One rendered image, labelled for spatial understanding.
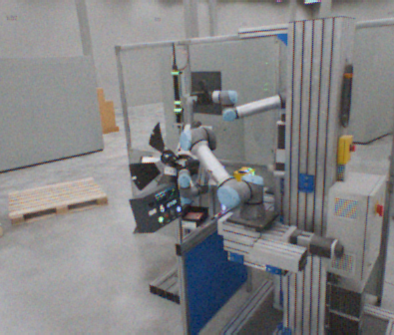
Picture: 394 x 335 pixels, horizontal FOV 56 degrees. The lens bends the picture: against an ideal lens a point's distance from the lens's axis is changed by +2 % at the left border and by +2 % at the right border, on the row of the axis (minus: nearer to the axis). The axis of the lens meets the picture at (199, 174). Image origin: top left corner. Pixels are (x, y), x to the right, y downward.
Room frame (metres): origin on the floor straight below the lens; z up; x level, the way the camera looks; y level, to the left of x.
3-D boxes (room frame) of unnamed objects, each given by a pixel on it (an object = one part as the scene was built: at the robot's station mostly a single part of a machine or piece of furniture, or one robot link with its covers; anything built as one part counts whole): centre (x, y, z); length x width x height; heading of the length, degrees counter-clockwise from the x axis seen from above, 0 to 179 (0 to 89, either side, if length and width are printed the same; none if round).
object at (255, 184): (1.88, -0.28, 1.20); 0.13 x 0.12 x 0.14; 126
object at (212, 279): (2.30, -0.11, 0.45); 0.82 x 0.02 x 0.66; 145
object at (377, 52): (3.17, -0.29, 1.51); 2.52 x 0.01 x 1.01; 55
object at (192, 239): (2.30, -0.11, 0.82); 0.90 x 0.04 x 0.08; 145
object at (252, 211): (1.88, -0.29, 1.09); 0.15 x 0.15 x 0.10
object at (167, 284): (2.83, 0.12, 0.04); 0.62 x 0.45 x 0.08; 145
